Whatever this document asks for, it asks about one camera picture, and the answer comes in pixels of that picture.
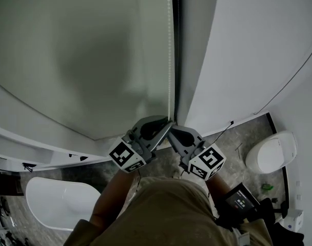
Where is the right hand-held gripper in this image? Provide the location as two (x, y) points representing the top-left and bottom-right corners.
(167, 126), (226, 181)

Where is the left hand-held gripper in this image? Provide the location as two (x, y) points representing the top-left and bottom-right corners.
(108, 115), (173, 173)

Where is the white bead pull chain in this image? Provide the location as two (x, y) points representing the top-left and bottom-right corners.
(166, 0), (173, 122)

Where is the white roller blind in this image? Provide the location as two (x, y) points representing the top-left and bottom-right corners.
(0, 0), (176, 141)

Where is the person's right forearm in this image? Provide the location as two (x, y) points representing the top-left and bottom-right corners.
(204, 174), (231, 197)

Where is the person's left forearm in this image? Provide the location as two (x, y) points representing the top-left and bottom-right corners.
(90, 169), (141, 229)

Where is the person's beige shirt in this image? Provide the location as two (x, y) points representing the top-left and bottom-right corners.
(65, 176), (274, 246)

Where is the black wrist-mounted screen device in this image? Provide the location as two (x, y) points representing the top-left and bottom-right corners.
(214, 182), (261, 230)

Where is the white toilet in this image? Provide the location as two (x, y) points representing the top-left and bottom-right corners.
(245, 131), (298, 174)

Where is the black window side track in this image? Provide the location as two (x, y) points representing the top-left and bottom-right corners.
(171, 0), (184, 125)

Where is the black office chair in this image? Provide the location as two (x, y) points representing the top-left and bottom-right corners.
(258, 197), (304, 246)

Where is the white bathtub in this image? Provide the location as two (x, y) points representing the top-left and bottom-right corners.
(25, 177), (102, 232)

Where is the white box with blue mark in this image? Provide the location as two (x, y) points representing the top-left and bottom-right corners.
(283, 209), (304, 232)

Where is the dark wooden cabinet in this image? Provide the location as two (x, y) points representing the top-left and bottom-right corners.
(0, 173), (25, 197)

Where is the black equipment pile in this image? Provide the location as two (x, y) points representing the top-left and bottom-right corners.
(0, 193), (31, 246)

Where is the black power cable with plug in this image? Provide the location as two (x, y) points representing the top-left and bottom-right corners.
(211, 121), (234, 144)

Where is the black device with wires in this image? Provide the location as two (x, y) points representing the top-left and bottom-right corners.
(22, 162), (36, 173)
(68, 152), (89, 162)

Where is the white strap with black buckle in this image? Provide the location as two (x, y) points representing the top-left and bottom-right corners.
(237, 231), (251, 246)

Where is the thin grey wall cable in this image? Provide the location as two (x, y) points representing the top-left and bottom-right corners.
(253, 41), (312, 115)

